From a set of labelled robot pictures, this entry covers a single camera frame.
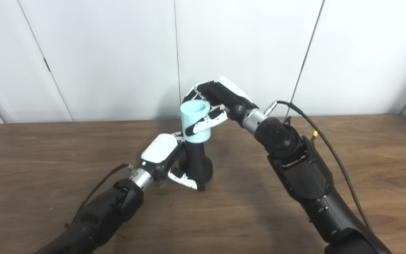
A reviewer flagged black nozzle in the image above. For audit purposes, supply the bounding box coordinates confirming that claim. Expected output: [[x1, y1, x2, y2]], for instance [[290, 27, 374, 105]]
[[182, 139, 213, 184]]

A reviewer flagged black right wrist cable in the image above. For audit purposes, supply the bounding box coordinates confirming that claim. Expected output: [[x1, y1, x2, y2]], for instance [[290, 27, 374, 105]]
[[264, 101, 373, 231]]

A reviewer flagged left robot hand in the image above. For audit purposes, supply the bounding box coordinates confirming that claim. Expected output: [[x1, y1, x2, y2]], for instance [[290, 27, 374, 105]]
[[138, 132, 205, 192]]

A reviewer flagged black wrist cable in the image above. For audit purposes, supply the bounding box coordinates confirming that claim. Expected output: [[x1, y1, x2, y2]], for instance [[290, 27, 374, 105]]
[[64, 163, 136, 228], [264, 101, 373, 231]]

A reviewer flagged light-blue hose piece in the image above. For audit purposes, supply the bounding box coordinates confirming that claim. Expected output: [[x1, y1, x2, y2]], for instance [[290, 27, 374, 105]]
[[180, 100, 212, 144]]

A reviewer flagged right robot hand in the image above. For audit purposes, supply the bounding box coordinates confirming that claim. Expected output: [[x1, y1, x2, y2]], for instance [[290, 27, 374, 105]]
[[183, 75, 260, 136]]

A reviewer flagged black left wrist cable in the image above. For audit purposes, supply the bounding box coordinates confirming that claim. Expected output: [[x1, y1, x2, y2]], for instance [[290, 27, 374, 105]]
[[64, 163, 136, 228]]

